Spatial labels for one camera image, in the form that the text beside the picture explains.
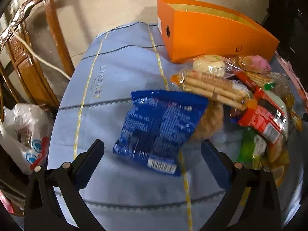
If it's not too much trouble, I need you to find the pink patterned mat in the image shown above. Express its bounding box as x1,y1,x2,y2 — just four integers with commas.
275,51,306,99

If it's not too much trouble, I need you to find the white power cable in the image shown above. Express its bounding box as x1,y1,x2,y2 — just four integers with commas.
9,26,72,81

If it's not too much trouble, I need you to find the dark carved wooden bench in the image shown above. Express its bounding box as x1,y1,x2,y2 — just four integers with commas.
262,0,307,80

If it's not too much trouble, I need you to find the bright green snack packet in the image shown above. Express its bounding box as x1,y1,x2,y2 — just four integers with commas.
237,127,267,170

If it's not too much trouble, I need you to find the round white bun packet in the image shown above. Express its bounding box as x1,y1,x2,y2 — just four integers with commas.
193,55,225,77

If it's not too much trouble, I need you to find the white plastic bag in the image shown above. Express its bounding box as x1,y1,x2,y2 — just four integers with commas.
1,103,54,175

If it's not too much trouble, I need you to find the pink snack packet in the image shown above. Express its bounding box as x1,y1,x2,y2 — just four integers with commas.
238,55,271,74

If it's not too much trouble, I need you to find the carved brown wooden chair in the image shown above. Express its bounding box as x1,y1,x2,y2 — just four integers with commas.
1,0,75,109

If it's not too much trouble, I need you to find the red snack packet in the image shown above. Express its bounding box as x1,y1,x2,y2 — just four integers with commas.
236,86,289,145

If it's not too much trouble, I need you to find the orange cardboard box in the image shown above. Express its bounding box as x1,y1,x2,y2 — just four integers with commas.
157,0,279,63

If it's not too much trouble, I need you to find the cracker biscuit packet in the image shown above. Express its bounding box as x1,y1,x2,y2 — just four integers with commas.
170,69,257,110

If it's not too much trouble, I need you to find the blue cookie packet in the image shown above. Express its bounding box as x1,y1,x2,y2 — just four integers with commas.
113,90,208,177

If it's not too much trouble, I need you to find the blue checked tablecloth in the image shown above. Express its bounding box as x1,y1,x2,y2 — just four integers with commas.
48,22,307,230

